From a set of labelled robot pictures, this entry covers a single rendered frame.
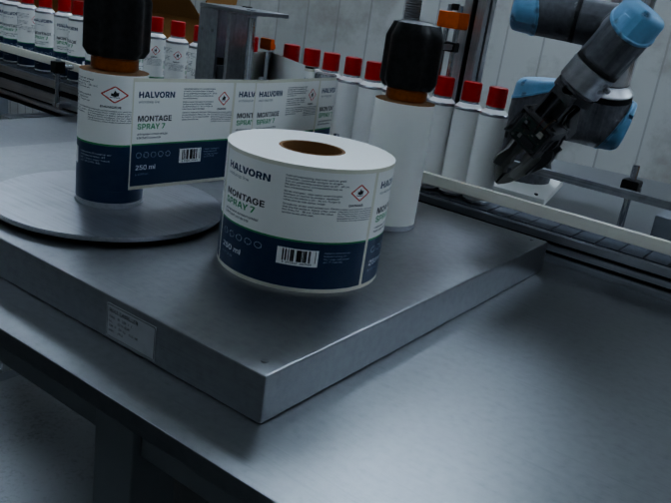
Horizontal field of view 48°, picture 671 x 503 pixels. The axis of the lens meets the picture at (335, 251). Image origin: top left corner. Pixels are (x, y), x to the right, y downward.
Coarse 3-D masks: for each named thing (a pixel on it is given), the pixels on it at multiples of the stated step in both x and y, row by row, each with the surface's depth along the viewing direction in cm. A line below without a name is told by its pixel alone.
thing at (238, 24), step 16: (208, 16) 146; (224, 16) 152; (240, 16) 145; (256, 16) 149; (208, 32) 147; (224, 32) 154; (240, 32) 147; (208, 48) 148; (224, 48) 155; (240, 48) 148; (208, 64) 149; (224, 64) 147; (240, 64) 149
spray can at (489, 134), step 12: (492, 96) 130; (504, 96) 129; (492, 108) 130; (480, 120) 131; (492, 120) 130; (504, 120) 130; (480, 132) 131; (492, 132) 130; (504, 132) 132; (480, 144) 132; (492, 144) 131; (480, 156) 132; (492, 156) 132; (468, 168) 135; (480, 168) 133; (492, 168) 133; (468, 180) 134; (480, 180) 133; (492, 180) 134; (480, 204) 135
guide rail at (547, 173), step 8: (544, 168) 132; (544, 176) 132; (552, 176) 131; (560, 176) 130; (568, 176) 129; (576, 176) 129; (576, 184) 129; (584, 184) 128; (592, 184) 127; (600, 184) 126; (608, 192) 126; (616, 192) 125; (624, 192) 124; (632, 192) 123; (632, 200) 124; (640, 200) 123; (648, 200) 122; (656, 200) 121; (664, 200) 121; (664, 208) 121
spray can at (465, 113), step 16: (464, 96) 133; (464, 112) 133; (464, 128) 134; (448, 144) 136; (464, 144) 134; (448, 160) 136; (464, 160) 135; (448, 176) 137; (464, 176) 137; (448, 192) 138
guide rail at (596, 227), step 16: (432, 176) 137; (464, 192) 134; (480, 192) 132; (496, 192) 130; (512, 208) 129; (528, 208) 127; (544, 208) 125; (576, 224) 123; (592, 224) 121; (608, 224) 120; (624, 240) 119; (640, 240) 117; (656, 240) 116
